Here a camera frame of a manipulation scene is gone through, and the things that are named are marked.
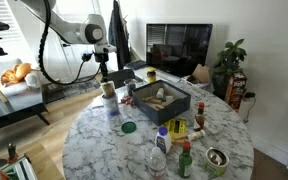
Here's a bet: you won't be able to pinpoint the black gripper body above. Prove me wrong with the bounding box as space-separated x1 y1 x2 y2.
95 53 108 80

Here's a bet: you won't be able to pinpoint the clear plastic cup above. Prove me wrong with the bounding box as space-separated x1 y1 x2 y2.
101 95 119 116

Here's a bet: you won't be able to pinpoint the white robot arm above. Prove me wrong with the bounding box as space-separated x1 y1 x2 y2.
20 0 117 83

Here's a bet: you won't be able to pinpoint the dark glass cup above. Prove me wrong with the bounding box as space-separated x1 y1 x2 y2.
124 79 136 96

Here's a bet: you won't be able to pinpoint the dark hanging jacket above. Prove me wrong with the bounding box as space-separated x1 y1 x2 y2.
108 0 130 70

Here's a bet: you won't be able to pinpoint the red candy wrappers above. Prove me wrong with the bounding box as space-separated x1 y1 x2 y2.
121 96 134 106

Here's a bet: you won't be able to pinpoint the yellow lid vitamin bottle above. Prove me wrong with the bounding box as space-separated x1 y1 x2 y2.
147 68 156 83

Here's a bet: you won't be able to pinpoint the green plastic lid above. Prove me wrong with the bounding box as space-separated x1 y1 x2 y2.
121 121 136 133

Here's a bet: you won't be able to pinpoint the dark blue cardboard box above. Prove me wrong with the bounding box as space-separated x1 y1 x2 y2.
132 80 191 125

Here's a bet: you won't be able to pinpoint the black television screen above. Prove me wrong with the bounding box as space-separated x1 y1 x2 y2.
145 23 213 77

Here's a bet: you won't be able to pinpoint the white bottle blue cap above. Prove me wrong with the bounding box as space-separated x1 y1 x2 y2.
155 126 172 154

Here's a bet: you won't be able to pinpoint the orange plush toy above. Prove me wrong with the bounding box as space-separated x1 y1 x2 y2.
0 63 40 87

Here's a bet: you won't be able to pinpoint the yellow packet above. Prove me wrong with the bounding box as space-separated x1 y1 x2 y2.
164 119 186 138

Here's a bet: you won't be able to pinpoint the brown cardboard box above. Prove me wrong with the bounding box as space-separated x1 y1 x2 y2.
187 64 210 84

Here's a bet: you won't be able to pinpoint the clear water bottle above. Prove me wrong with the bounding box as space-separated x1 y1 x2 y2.
149 147 166 180

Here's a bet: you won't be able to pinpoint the red cap sauce bottle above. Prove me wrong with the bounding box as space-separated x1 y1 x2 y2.
194 102 205 131

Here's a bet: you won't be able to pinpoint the small white lying bottle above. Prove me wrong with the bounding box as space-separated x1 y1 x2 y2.
187 130 206 141

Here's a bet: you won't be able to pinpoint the green hot sauce bottle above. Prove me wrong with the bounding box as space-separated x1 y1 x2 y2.
178 141 192 178

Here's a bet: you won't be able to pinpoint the green potted plant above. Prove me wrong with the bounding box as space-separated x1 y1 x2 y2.
212 39 247 99

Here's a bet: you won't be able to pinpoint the orange snack box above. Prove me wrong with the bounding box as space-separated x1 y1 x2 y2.
225 72 247 112

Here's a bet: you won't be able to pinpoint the green open tin can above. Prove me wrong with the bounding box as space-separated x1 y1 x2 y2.
204 147 230 177

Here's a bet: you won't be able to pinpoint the black corrugated cable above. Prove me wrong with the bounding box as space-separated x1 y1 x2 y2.
37 0 102 86

